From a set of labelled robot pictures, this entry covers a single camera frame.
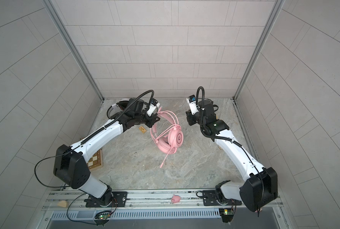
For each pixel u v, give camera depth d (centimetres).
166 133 71
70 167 41
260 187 38
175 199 70
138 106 63
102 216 64
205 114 56
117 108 108
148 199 72
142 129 96
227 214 68
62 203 68
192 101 65
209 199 71
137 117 67
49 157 41
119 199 71
